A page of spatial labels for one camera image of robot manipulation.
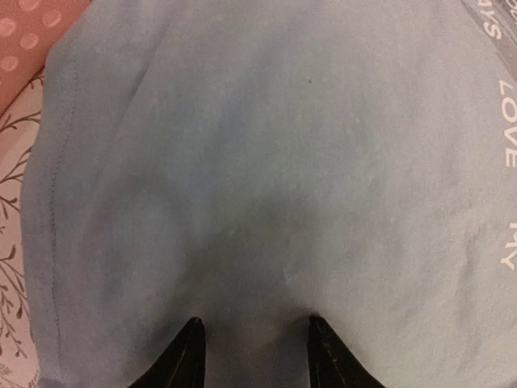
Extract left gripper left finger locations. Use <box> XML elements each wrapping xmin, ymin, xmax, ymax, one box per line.
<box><xmin>137</xmin><ymin>317</ymin><xmax>206</xmax><ymax>388</ymax></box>

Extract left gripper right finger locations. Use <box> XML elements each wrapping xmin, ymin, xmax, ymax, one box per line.
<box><xmin>307</xmin><ymin>315</ymin><xmax>385</xmax><ymax>388</ymax></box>

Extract light blue printed t-shirt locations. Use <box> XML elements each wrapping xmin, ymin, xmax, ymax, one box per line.
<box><xmin>21</xmin><ymin>1</ymin><xmax>516</xmax><ymax>387</ymax></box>

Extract floral patterned table mat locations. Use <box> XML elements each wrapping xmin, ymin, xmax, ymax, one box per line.
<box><xmin>1</xmin><ymin>72</ymin><xmax>44</xmax><ymax>387</ymax></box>

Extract pink plastic basket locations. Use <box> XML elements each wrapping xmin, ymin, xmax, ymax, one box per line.
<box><xmin>1</xmin><ymin>0</ymin><xmax>90</xmax><ymax>111</ymax></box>

